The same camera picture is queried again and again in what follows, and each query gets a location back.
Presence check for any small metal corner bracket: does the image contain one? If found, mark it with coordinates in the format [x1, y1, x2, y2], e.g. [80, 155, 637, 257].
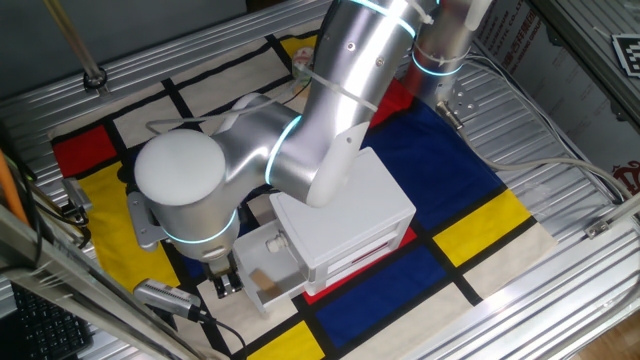
[583, 218, 612, 240]

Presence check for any aluminium frame beam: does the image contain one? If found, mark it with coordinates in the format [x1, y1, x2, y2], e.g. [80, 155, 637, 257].
[0, 204, 226, 360]

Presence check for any white round knob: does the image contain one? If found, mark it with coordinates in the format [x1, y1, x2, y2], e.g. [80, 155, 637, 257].
[264, 232, 291, 254]

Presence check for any metal pole with black base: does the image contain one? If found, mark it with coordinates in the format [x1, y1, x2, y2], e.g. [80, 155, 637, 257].
[42, 0, 110, 97]

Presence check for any black camera cable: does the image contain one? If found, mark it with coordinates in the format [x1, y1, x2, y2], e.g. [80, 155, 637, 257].
[199, 313, 249, 360]

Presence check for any boxy side camera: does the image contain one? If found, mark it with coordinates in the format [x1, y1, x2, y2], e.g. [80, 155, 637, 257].
[60, 177, 95, 214]

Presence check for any silver base mounting plate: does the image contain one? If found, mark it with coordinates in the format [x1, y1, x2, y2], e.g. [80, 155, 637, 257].
[434, 74, 479, 119]

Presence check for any black frame cable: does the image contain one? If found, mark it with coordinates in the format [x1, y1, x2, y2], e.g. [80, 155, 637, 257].
[19, 169, 44, 266]

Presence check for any white drawer cabinet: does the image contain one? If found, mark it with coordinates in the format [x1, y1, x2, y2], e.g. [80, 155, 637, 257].
[269, 147, 418, 297]

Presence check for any colour block patterned cloth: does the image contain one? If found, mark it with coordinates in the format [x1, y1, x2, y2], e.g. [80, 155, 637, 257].
[47, 22, 559, 360]

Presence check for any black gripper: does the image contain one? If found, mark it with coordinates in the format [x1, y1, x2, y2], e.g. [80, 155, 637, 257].
[202, 257, 246, 301]

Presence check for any white drawer with black knob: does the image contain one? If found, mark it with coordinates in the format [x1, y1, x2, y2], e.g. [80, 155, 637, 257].
[232, 221, 309, 315]

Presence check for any orange tube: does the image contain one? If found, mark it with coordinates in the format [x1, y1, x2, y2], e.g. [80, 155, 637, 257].
[0, 149, 29, 226]

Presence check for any black keyboard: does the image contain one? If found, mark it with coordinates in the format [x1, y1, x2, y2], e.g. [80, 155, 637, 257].
[9, 282, 94, 360]

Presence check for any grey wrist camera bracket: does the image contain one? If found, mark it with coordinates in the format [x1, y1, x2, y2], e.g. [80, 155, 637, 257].
[126, 191, 166, 252]

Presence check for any yellow black tool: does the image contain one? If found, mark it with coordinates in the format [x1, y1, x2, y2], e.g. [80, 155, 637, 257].
[58, 202, 94, 251]

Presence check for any small wooden block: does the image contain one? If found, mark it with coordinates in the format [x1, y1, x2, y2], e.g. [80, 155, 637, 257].
[248, 268, 282, 297]

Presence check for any thick grey base cable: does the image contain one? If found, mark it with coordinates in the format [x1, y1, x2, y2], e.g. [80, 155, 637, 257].
[434, 99, 636, 201]

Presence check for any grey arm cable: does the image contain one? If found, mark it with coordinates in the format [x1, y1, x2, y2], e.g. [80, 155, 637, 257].
[144, 74, 314, 135]

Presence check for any light metal bar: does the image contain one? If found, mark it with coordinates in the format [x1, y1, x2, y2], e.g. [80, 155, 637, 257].
[602, 192, 640, 226]

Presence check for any thin white base cable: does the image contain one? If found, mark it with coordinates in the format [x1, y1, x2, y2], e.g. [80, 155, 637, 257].
[464, 52, 626, 204]

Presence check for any dark printed board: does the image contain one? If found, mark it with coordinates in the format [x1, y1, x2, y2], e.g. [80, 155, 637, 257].
[472, 0, 640, 199]

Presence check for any dark metal frame rail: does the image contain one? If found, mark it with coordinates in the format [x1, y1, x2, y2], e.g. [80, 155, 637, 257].
[529, 0, 640, 126]

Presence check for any black white fiducial marker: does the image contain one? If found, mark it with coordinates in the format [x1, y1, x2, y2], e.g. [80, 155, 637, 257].
[612, 33, 640, 79]

